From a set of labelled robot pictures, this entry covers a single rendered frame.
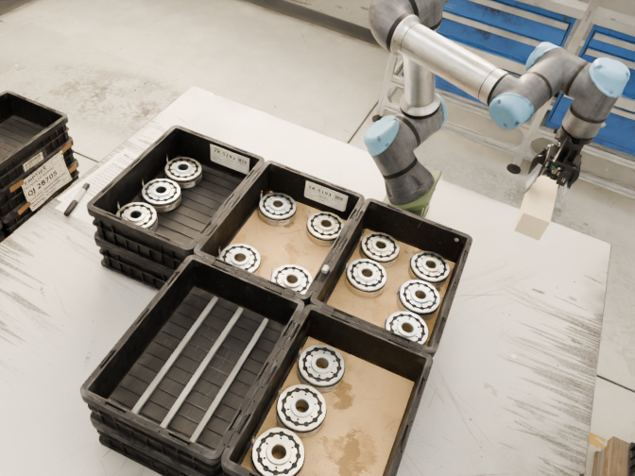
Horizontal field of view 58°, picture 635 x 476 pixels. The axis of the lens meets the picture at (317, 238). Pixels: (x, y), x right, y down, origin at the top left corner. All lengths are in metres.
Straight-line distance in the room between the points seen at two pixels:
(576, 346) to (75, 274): 1.38
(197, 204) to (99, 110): 1.89
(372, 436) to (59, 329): 0.81
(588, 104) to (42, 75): 3.11
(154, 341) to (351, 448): 0.49
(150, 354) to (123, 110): 2.27
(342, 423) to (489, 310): 0.64
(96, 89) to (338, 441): 2.79
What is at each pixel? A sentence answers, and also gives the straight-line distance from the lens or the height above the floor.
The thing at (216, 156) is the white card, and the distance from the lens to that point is 1.69.
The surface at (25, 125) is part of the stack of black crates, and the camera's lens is 2.55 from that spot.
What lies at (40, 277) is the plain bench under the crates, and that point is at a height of 0.70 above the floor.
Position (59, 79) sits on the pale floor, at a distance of 3.73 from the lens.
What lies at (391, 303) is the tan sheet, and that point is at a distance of 1.45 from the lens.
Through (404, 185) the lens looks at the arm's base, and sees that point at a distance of 1.71.
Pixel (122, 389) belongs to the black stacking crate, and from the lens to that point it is 1.29.
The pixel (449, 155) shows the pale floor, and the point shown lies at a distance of 3.38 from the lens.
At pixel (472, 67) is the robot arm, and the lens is 1.28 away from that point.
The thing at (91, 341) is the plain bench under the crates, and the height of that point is 0.70.
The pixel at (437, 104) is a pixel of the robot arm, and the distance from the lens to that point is 1.72.
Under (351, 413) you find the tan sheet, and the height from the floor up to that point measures 0.83.
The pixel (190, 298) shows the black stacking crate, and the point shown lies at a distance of 1.40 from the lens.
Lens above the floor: 1.95
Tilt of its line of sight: 47 degrees down
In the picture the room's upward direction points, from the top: 10 degrees clockwise
